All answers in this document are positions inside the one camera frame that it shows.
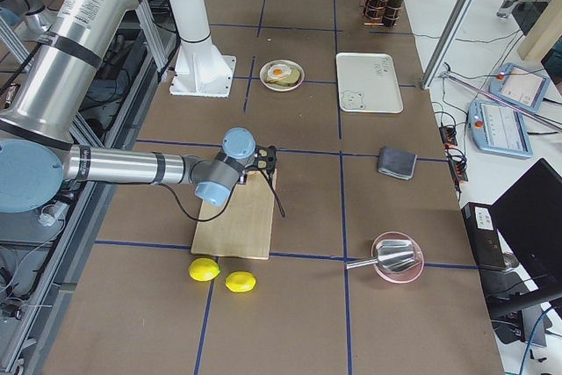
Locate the bottom bread slice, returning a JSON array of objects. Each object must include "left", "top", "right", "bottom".
[{"left": 265, "top": 66, "right": 301, "bottom": 87}]

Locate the aluminium frame post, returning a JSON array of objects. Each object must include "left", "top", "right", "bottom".
[{"left": 421, "top": 0, "right": 474, "bottom": 90}]

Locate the pink grabber stick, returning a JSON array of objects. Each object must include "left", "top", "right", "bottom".
[{"left": 439, "top": 71, "right": 561, "bottom": 133}]

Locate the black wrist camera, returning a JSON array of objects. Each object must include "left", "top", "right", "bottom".
[{"left": 247, "top": 146, "right": 277, "bottom": 176}]

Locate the blue teach pendant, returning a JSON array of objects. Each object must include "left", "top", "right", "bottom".
[
  {"left": 468, "top": 99, "right": 533, "bottom": 159},
  {"left": 489, "top": 62, "right": 551, "bottom": 112}
]

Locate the whole yellow lemon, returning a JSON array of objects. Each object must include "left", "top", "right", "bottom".
[{"left": 188, "top": 257, "right": 220, "bottom": 282}]

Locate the black power strip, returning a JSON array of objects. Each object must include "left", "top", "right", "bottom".
[{"left": 439, "top": 125, "right": 468, "bottom": 187}]

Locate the white round plate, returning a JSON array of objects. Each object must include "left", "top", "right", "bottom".
[{"left": 259, "top": 59, "right": 305, "bottom": 92}]

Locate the pink bowl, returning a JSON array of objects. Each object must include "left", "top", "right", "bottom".
[{"left": 371, "top": 231, "right": 425, "bottom": 284}]

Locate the black box device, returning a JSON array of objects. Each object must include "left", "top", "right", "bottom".
[{"left": 461, "top": 202, "right": 506, "bottom": 271}]

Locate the white camera stand post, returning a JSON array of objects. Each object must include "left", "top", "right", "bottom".
[{"left": 170, "top": 0, "right": 236, "bottom": 97}]

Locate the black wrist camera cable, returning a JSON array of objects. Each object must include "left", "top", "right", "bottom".
[{"left": 164, "top": 163, "right": 286, "bottom": 221}]

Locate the grey folded cloth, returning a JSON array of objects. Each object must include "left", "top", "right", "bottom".
[{"left": 378, "top": 146, "right": 417, "bottom": 180}]

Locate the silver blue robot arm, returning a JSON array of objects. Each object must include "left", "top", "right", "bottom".
[
  {"left": 1, "top": 0, "right": 256, "bottom": 213},
  {"left": 1, "top": 0, "right": 55, "bottom": 41}
]

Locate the metal scoop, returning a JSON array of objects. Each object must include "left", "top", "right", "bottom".
[{"left": 345, "top": 239, "right": 420, "bottom": 274}]

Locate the far blue teach pendant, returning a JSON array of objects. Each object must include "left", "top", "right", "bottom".
[{"left": 489, "top": 62, "right": 551, "bottom": 112}]

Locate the copper wire bottle rack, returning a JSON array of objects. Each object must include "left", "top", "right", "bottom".
[{"left": 363, "top": 0, "right": 403, "bottom": 27}]

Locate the near blue teach pendant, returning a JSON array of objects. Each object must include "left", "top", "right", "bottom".
[{"left": 468, "top": 99, "right": 533, "bottom": 159}]

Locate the black laptop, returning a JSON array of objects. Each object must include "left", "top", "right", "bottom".
[{"left": 488, "top": 158, "right": 561, "bottom": 319}]

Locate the cream bear tray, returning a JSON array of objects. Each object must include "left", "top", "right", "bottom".
[{"left": 335, "top": 53, "right": 403, "bottom": 114}]

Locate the wooden cutting board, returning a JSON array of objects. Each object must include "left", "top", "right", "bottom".
[{"left": 191, "top": 172, "right": 275, "bottom": 260}]

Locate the fried egg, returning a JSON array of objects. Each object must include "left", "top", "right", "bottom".
[{"left": 267, "top": 63, "right": 292, "bottom": 81}]

